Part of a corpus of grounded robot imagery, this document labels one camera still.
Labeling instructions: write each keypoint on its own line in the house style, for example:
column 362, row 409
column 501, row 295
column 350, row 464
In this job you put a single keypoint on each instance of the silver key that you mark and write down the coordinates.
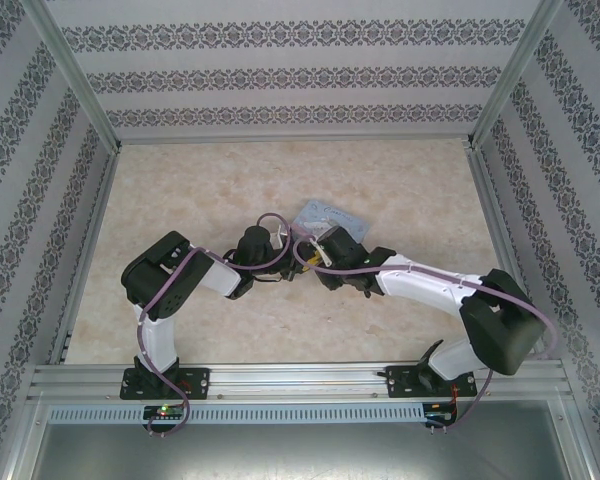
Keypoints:
column 324, row 254

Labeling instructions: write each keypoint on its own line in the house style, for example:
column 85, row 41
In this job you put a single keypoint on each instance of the blue plastic snack packet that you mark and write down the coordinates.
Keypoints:
column 340, row 217

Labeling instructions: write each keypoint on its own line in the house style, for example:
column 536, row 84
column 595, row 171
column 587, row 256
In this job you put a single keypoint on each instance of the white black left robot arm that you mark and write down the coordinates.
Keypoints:
column 160, row 340

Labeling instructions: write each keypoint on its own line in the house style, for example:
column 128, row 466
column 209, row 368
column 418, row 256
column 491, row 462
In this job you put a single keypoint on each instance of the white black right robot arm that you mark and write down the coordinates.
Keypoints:
column 420, row 285

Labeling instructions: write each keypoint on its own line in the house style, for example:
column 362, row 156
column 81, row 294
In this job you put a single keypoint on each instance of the right controller circuit board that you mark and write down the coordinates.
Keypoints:
column 441, row 414

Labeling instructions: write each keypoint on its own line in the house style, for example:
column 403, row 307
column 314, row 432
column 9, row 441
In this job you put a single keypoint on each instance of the controller circuit board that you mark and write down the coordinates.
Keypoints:
column 164, row 412
column 441, row 414

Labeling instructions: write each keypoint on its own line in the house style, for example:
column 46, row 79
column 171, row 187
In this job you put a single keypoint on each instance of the left controller circuit board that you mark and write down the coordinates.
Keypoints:
column 164, row 412

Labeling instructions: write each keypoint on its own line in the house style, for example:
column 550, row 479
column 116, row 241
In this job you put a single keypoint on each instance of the grey metal panel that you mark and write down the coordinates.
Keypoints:
column 300, row 452

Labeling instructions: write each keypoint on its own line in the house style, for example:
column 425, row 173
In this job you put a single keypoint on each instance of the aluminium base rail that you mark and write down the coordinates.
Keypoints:
column 300, row 380

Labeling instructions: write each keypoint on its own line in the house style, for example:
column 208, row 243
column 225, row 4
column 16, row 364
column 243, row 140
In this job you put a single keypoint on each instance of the aluminium side rail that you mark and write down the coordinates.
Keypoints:
column 87, row 260
column 510, row 250

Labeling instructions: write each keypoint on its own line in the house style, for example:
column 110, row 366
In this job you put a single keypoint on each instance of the aluminium frame post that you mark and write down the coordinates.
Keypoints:
column 515, row 75
column 75, row 75

